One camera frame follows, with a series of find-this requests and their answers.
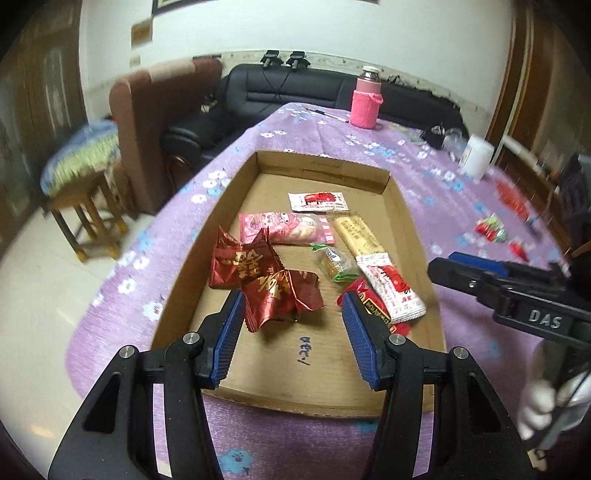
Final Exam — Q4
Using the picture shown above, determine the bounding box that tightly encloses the red green candy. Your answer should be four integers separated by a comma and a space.
475, 214, 507, 242

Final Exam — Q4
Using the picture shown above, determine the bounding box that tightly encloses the dark red foil snack packet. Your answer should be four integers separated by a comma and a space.
242, 269, 324, 333

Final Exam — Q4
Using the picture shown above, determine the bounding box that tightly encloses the black leather sofa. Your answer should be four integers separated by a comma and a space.
160, 64, 468, 169

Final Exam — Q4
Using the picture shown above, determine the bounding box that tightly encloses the white plastic jar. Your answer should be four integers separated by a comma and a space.
460, 135, 495, 181

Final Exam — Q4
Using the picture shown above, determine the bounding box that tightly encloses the dark wooden wardrobe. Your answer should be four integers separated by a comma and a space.
1, 1, 86, 251

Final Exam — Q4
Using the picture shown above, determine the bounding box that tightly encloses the wooden stool with cushion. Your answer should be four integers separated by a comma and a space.
40, 117, 127, 262

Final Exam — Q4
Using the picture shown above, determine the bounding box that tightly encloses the white gloved hand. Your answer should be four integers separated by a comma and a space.
517, 372, 590, 450

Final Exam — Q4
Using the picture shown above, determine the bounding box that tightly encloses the wooden sideboard cabinet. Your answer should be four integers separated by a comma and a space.
493, 135, 590, 257

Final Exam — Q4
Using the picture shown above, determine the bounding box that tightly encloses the clear glass cup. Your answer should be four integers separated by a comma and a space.
443, 128, 467, 162

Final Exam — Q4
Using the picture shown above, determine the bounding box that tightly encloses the brown cardboard tray box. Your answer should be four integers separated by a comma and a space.
151, 151, 446, 418

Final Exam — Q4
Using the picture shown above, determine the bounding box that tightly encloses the tan biscuit packet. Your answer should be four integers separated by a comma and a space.
332, 215, 386, 257

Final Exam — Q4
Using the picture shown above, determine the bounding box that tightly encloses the purple floral tablecloth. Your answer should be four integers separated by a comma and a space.
66, 104, 561, 479

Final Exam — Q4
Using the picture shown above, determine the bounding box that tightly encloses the clear green candy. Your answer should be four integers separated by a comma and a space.
311, 243, 362, 283

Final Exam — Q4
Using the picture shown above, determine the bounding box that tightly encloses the black pouch on table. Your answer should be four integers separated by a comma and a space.
421, 124, 447, 150

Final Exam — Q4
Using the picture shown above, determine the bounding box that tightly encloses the pink long snack packet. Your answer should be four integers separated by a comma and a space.
239, 212, 335, 246

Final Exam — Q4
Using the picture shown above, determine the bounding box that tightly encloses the brown armchair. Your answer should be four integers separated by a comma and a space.
109, 57, 222, 214

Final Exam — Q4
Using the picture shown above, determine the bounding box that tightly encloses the dark red candy packet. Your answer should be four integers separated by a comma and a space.
208, 227, 283, 289

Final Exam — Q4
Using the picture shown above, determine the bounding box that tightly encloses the pink thermos bottle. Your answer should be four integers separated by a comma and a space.
349, 66, 384, 129

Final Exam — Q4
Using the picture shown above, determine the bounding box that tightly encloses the red gift packet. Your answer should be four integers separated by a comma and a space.
495, 180, 530, 222

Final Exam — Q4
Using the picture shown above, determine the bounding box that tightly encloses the white red snack packet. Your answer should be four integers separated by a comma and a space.
287, 191, 349, 213
356, 252, 427, 324

